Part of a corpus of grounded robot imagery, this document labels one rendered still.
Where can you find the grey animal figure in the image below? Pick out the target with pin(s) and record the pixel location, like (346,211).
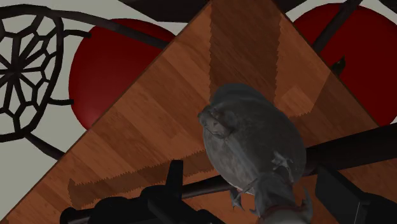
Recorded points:
(251,139)

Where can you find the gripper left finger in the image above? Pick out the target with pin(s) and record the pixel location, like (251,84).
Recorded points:
(173,204)

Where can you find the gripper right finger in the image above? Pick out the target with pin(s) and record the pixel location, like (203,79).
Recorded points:
(341,198)

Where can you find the black chair with red seat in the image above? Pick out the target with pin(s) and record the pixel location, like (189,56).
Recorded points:
(366,62)
(105,71)

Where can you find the brown wooden table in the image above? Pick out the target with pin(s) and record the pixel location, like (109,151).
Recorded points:
(155,108)

